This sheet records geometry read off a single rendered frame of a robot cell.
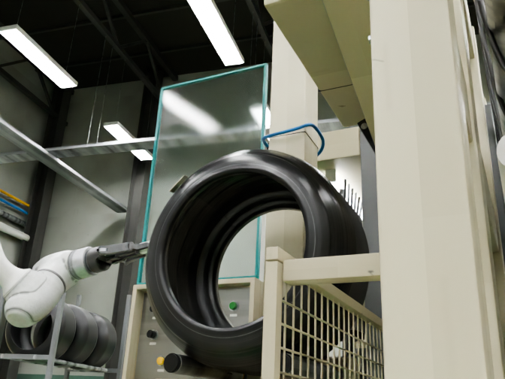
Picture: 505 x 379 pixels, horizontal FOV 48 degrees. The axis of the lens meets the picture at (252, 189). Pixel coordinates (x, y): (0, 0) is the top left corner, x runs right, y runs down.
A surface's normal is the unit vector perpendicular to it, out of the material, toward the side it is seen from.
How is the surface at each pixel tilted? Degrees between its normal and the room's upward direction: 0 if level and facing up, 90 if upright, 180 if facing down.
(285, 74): 90
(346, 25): 162
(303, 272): 90
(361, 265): 90
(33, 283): 67
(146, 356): 90
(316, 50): 180
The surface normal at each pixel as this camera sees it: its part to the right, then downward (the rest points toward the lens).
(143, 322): -0.43, -0.36
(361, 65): -0.18, 0.77
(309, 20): -0.04, 0.93
